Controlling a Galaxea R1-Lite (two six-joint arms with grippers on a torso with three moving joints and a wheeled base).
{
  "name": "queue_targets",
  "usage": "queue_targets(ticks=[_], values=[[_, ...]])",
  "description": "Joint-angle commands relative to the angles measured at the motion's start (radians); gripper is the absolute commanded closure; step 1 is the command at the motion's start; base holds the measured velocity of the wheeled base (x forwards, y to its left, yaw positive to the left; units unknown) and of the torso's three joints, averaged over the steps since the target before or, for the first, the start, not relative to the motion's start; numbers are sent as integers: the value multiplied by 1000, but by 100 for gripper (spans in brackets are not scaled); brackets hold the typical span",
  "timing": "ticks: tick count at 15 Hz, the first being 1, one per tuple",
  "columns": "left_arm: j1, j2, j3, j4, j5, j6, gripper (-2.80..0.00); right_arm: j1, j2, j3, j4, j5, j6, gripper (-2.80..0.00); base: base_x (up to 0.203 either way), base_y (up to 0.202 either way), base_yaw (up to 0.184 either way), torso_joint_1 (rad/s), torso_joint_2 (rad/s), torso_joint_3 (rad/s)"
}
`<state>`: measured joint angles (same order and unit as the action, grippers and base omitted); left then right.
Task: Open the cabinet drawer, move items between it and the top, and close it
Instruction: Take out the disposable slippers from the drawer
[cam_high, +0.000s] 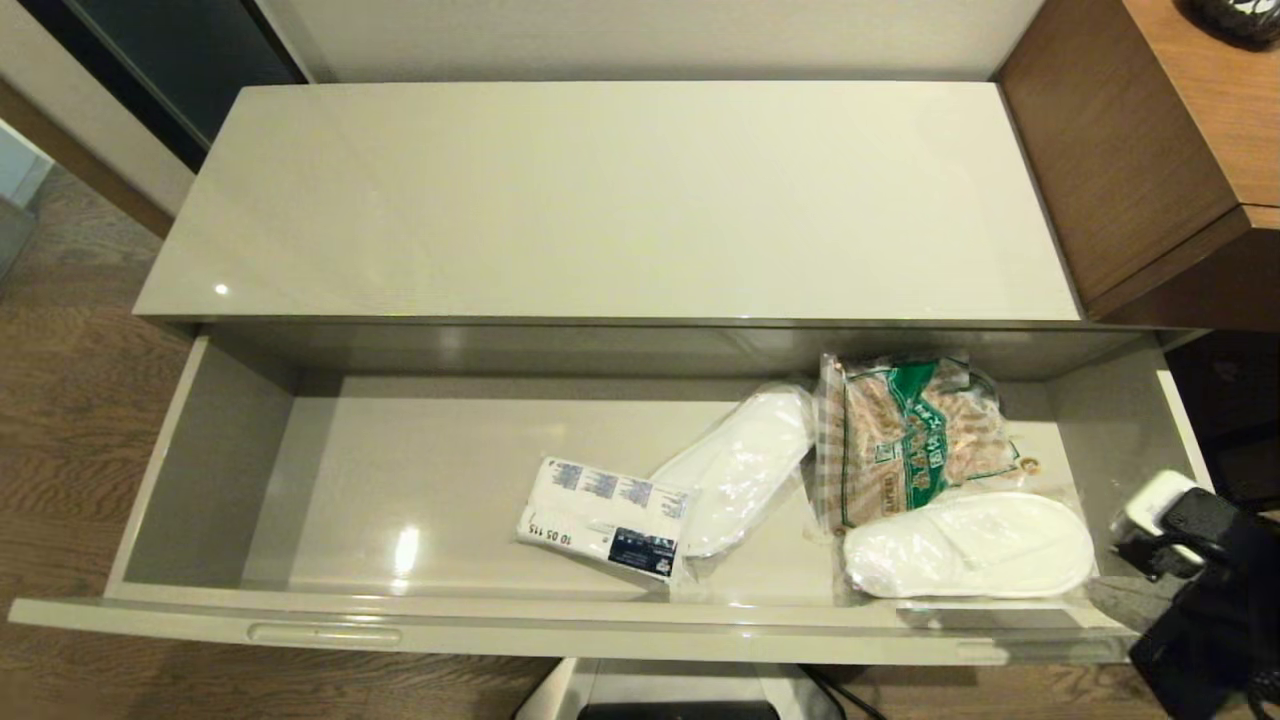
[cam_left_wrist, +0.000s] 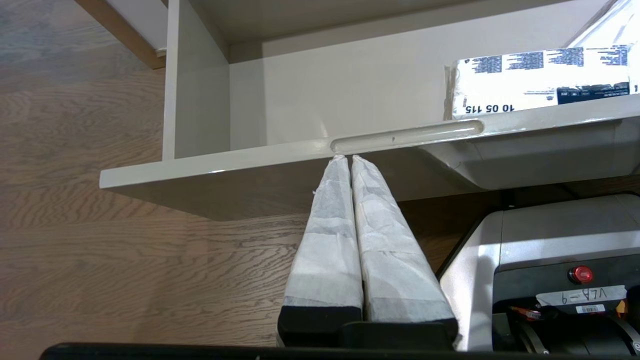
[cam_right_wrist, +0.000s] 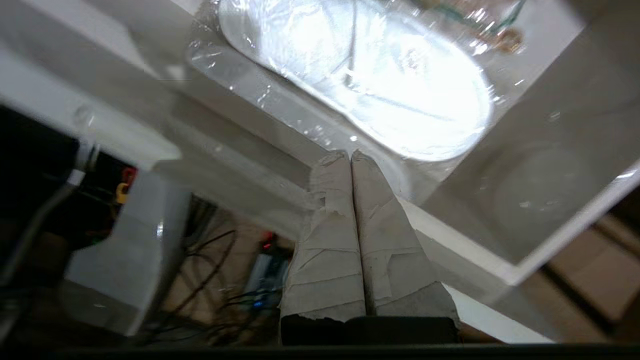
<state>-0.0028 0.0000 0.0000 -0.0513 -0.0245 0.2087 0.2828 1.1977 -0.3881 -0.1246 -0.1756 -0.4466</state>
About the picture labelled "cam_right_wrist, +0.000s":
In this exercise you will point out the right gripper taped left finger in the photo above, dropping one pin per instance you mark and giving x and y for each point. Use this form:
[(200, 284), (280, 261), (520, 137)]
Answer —
[(327, 265)]

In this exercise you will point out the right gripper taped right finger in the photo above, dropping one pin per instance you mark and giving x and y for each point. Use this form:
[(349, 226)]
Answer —
[(395, 265)]

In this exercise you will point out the white bagged slipper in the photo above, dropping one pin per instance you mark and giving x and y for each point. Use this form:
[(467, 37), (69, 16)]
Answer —
[(400, 90)]

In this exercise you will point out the green brown snack bag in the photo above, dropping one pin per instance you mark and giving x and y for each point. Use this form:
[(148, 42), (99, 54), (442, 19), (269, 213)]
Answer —
[(480, 15)]

